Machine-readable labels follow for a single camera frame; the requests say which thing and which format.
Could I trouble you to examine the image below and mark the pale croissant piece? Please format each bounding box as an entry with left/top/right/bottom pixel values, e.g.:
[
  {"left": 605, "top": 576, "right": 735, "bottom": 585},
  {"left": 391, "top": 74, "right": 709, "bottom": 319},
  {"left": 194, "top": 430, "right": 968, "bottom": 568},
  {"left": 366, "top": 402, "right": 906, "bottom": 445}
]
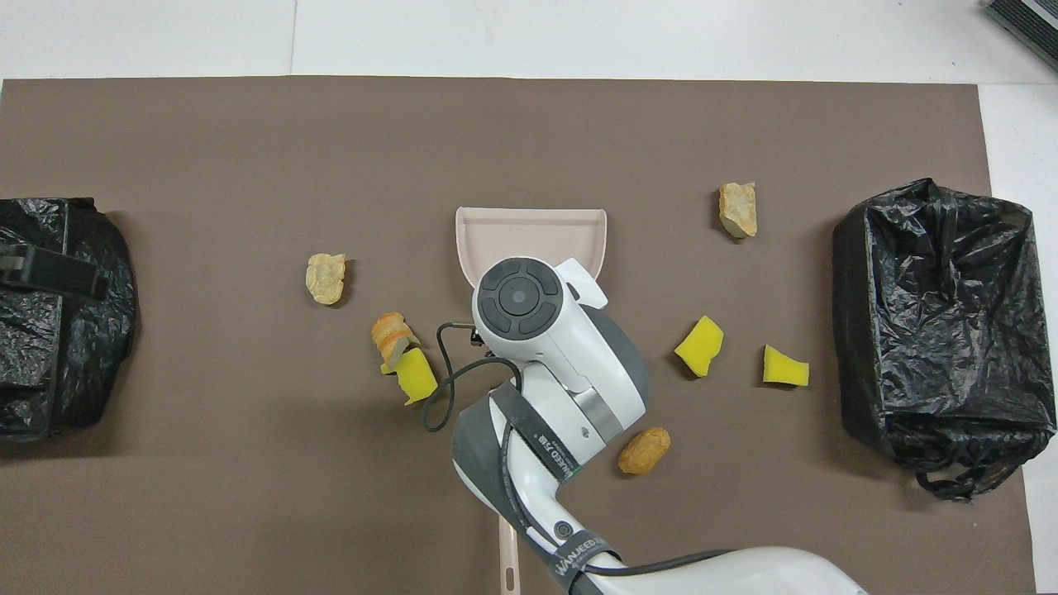
[{"left": 305, "top": 253, "right": 349, "bottom": 307}]

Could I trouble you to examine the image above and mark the orange striped croissant piece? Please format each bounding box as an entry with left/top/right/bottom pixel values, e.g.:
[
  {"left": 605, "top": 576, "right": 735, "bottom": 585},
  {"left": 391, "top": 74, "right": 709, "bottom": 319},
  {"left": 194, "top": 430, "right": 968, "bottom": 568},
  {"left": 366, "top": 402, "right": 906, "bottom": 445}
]
[{"left": 371, "top": 312, "right": 421, "bottom": 364}]

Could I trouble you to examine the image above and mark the yellow green sponge piece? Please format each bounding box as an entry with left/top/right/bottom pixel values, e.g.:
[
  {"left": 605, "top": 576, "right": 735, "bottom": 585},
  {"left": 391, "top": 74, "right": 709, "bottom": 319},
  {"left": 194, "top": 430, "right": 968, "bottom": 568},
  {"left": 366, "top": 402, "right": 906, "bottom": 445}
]
[{"left": 380, "top": 347, "right": 439, "bottom": 407}]

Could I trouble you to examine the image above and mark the beige plastic dustpan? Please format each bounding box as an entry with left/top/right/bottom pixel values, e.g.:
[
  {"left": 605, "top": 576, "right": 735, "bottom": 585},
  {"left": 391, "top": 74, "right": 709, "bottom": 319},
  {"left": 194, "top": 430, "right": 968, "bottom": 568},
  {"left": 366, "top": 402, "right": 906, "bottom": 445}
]
[{"left": 455, "top": 207, "right": 608, "bottom": 286}]

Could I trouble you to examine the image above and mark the brown oval bread roll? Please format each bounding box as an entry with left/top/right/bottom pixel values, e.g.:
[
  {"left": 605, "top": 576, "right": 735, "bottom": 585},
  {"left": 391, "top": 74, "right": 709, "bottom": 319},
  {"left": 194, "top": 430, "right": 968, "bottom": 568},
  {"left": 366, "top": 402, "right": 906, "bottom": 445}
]
[{"left": 617, "top": 426, "right": 672, "bottom": 476}]

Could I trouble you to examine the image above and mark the pale bread chunk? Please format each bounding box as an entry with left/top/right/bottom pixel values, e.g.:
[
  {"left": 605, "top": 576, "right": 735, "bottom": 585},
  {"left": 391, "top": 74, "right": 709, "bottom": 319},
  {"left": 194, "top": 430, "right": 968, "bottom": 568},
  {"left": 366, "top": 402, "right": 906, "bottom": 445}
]
[{"left": 717, "top": 182, "right": 758, "bottom": 240}]

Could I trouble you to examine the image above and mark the small yellow sponge piece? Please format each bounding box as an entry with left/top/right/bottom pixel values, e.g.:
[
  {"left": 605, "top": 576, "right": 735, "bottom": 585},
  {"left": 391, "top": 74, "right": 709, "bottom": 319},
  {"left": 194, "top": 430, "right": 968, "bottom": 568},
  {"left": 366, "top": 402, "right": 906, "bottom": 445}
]
[{"left": 762, "top": 345, "right": 810, "bottom": 388}]

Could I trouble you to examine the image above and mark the black bag lined bin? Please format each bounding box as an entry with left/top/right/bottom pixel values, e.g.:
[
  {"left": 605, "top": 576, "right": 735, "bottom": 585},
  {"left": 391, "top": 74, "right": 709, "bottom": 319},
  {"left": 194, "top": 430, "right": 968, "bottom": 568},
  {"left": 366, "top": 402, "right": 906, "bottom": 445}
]
[
  {"left": 0, "top": 197, "right": 138, "bottom": 441},
  {"left": 831, "top": 178, "right": 1058, "bottom": 503}
]

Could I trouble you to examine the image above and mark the brown table mat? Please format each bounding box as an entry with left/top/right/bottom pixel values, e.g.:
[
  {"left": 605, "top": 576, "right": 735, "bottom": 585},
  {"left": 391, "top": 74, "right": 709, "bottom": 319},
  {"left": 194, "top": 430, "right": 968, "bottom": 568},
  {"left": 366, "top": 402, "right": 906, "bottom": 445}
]
[{"left": 0, "top": 76, "right": 1038, "bottom": 595}]

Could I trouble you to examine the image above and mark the grey ribbed device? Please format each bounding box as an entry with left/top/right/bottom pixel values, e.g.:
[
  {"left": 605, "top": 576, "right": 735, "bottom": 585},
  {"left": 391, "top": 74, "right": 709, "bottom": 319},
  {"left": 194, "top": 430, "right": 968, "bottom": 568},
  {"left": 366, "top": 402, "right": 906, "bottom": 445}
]
[{"left": 984, "top": 0, "right": 1058, "bottom": 72}]

